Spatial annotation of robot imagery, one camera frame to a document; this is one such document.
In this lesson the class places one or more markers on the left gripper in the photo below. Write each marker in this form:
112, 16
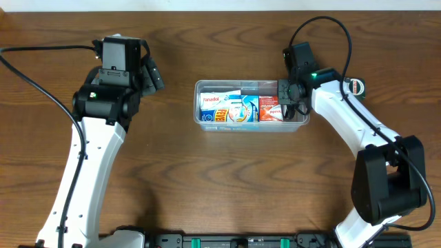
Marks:
151, 76

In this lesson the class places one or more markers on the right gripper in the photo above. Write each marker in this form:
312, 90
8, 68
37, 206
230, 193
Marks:
282, 91

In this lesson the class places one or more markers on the red Panadol ActiFast box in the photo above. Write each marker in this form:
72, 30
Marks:
270, 109

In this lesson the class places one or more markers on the blue medicine box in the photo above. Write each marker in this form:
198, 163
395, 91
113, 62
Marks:
243, 108

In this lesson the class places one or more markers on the white Panadol box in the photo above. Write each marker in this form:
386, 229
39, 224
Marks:
216, 100

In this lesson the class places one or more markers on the dark bottle white cap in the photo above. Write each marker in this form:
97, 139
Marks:
289, 112

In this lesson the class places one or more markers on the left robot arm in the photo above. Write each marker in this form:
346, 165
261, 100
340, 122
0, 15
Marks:
103, 108

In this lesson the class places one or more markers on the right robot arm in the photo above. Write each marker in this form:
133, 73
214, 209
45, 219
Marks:
389, 175

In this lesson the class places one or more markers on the clear plastic container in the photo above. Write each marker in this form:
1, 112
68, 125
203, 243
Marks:
247, 87

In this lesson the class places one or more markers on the green Zam-Buk box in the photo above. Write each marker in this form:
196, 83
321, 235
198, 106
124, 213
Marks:
357, 87

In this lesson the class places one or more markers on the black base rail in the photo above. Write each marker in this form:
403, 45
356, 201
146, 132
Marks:
275, 241

